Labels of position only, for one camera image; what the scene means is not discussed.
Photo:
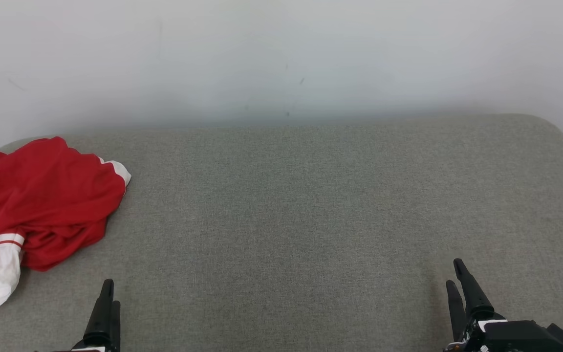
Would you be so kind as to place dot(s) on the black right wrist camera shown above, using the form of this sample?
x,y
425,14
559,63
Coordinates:
x,y
521,337

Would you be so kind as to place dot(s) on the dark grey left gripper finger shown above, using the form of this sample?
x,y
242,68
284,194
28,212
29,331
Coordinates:
x,y
100,322
116,327

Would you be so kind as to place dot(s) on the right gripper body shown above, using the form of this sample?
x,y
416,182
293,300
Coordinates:
x,y
472,337

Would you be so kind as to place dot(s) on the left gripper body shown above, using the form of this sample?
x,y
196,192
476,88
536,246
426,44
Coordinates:
x,y
93,349

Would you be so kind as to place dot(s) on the red shorts with white stripe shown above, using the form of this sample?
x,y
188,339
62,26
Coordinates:
x,y
42,181

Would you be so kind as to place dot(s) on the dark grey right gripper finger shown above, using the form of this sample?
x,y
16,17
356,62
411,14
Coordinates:
x,y
456,313
474,298

